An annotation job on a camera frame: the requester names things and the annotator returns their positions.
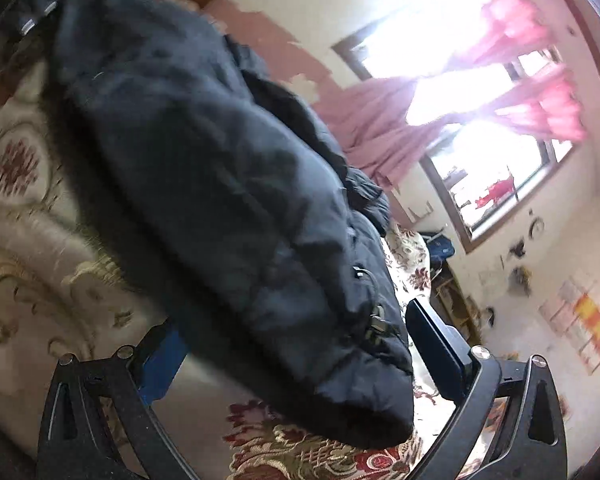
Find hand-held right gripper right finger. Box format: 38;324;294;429
405;298;569;480

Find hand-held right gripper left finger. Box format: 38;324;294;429
37;322;201;480

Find dark navy padded jacket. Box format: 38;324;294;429
0;0;416;448

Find red hanging clothes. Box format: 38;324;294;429
474;176;517;211

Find wooden shelf desk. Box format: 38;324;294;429
430;260;487;352

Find blue backpack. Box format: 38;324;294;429
427;232;456;262

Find floral patterned quilt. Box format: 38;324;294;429
0;0;511;480

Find pink curtain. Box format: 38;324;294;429
312;0;553;151
350;62;588;191

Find brown framed window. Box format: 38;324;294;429
332;0;598;256

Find small cluttered wall shelf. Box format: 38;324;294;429
510;265;534;294

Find wall posters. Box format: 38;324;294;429
537;280;600;377

